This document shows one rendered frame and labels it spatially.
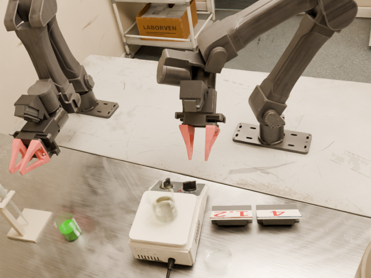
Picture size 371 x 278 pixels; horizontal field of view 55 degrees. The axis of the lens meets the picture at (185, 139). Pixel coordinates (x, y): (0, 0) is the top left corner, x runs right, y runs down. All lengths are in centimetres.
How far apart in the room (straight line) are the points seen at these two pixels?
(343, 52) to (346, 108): 200
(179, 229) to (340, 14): 52
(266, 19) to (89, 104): 65
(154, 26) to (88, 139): 196
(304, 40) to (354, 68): 211
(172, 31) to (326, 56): 120
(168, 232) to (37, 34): 55
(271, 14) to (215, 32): 11
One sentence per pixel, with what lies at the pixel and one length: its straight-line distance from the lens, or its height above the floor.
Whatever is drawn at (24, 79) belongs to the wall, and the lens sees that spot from 240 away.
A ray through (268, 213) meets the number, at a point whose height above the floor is 92.
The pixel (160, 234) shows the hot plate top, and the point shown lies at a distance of 73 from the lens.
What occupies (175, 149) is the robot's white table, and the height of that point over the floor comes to 90.
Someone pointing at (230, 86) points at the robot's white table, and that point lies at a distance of 118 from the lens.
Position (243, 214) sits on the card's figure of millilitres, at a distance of 81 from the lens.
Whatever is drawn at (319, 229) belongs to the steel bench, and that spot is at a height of 90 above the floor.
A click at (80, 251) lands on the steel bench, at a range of 87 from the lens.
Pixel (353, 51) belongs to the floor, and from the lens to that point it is 311.
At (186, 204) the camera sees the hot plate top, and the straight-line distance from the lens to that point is 76.
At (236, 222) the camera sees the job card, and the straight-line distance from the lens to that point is 81.
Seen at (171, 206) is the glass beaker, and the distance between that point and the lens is 70.
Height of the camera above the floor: 159
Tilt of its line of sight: 43 degrees down
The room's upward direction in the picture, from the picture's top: 11 degrees counter-clockwise
